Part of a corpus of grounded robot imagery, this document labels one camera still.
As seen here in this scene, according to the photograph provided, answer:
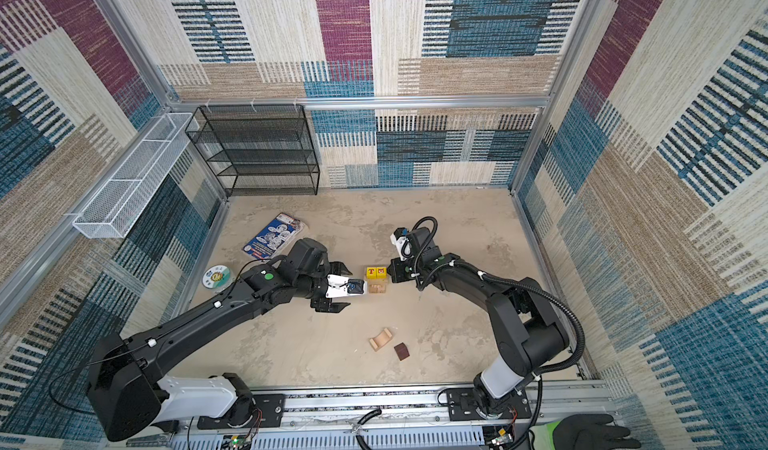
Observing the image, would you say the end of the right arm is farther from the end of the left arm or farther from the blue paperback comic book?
the blue paperback comic book

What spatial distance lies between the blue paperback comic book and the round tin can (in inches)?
4.5

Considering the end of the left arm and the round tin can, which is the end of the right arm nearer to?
the end of the left arm

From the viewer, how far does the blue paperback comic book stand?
101 cm

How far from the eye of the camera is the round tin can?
34.9 inches
